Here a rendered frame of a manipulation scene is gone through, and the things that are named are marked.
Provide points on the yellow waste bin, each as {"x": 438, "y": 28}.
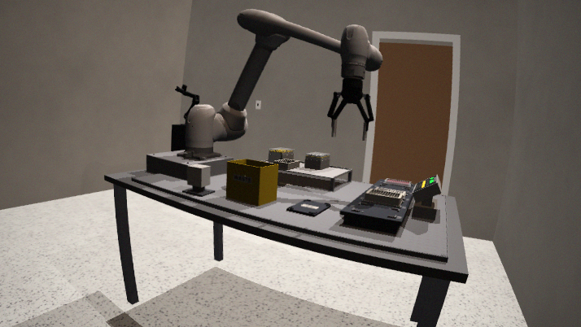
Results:
{"x": 252, "y": 181}

